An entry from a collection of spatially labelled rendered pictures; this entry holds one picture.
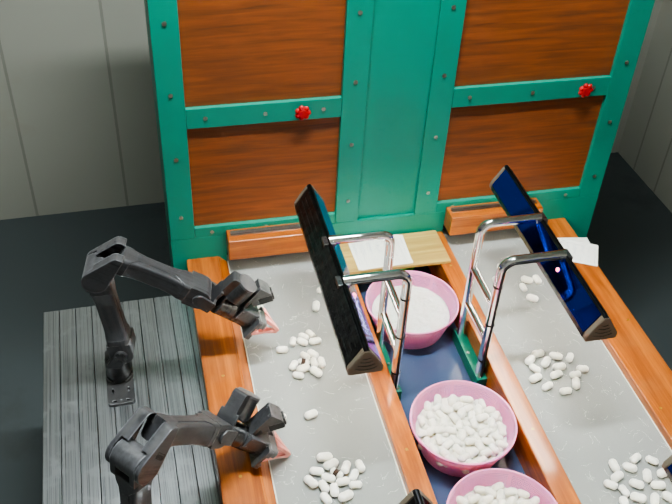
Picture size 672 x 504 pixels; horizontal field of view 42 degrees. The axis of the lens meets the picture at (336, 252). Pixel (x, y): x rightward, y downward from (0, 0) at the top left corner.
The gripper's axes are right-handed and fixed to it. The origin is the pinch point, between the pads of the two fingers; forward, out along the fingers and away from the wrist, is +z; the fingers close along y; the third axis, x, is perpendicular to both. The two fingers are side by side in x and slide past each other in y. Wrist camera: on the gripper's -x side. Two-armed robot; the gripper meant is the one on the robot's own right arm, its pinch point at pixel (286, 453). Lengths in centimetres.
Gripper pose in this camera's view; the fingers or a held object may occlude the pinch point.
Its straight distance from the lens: 212.5
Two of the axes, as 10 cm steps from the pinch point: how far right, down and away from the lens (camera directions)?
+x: -6.7, 6.6, 3.5
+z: 7.1, 4.2, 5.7
